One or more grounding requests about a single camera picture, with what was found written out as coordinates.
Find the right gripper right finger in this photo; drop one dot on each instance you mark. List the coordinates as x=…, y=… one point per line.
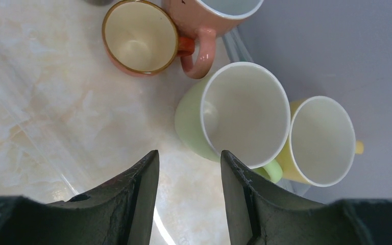
x=260, y=212

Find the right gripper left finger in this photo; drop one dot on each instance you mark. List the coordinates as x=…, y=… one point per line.
x=119, y=211

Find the pale green cup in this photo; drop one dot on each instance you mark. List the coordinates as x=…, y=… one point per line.
x=241, y=108

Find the small yellow cup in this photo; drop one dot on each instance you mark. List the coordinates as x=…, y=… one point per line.
x=141, y=39

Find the black cup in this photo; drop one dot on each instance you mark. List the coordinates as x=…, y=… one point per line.
x=99, y=2

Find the yellow mug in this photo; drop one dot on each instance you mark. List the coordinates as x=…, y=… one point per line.
x=321, y=143

